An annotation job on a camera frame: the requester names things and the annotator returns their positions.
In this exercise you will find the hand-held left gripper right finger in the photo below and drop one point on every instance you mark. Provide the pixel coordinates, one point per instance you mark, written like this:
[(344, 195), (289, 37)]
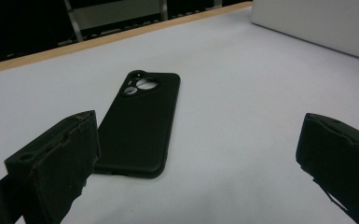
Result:
[(342, 155)]

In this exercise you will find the white plastic bin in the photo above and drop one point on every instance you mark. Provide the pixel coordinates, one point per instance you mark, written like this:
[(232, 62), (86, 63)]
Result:
[(317, 25)]

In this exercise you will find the black phone case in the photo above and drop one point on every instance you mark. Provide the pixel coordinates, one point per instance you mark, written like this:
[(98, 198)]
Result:
[(140, 130)]

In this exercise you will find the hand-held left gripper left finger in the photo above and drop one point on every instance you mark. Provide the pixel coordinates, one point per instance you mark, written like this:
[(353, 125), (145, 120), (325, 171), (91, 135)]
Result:
[(59, 161)]

